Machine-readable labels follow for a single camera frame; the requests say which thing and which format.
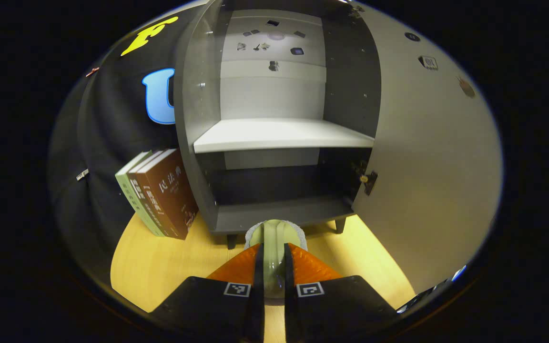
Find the pale green bottle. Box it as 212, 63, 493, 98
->
261, 220, 288, 298

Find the black backdrop cloth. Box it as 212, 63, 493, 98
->
48, 14, 199, 286

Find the green book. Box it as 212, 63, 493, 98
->
115, 151, 165, 237

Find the dark grey cabinet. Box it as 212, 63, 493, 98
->
173, 0, 382, 249

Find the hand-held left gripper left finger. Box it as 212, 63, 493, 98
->
151, 243, 265, 343

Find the dark brown book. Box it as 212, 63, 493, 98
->
127, 151, 175, 239

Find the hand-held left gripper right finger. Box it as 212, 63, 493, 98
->
283, 242, 399, 343

